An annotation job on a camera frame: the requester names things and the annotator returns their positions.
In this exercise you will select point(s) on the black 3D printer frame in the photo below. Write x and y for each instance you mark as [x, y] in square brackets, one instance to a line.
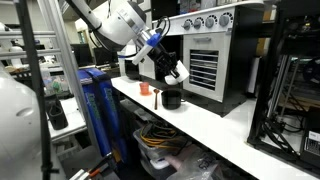
[286, 83]

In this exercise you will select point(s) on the black mug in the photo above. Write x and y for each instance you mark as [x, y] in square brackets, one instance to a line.
[171, 100]

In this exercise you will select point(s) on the black mesh holder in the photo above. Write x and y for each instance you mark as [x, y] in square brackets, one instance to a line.
[57, 113]

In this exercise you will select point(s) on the white side table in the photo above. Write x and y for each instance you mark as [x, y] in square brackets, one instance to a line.
[75, 116]

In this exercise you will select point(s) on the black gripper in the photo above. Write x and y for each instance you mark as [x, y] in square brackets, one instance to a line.
[161, 58]

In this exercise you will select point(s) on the black vertical pole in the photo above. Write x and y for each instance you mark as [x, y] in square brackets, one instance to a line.
[35, 83]

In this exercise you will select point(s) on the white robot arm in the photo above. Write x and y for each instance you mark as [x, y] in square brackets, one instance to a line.
[113, 26]

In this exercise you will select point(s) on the orange saucer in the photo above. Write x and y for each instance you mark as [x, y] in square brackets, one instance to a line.
[146, 94]

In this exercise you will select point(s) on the white toy kitchen stove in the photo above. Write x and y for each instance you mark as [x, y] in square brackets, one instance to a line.
[213, 40]

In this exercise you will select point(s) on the aluminium extrusion frame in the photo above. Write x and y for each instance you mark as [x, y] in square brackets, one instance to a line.
[63, 50]

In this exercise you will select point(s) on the clear plastic bag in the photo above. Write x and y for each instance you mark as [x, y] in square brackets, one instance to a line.
[196, 166]

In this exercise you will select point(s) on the white plastic container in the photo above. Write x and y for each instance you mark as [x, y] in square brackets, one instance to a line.
[160, 164]

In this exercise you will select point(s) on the wooden spoon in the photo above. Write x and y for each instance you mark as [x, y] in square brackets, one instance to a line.
[156, 98]

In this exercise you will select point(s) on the pink plastic container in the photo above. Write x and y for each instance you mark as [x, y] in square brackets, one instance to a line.
[180, 156]

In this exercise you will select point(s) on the orange plastic cup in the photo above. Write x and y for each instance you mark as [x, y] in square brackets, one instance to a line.
[144, 87]

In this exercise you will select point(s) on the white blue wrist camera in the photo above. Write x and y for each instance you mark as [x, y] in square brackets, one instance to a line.
[146, 46]

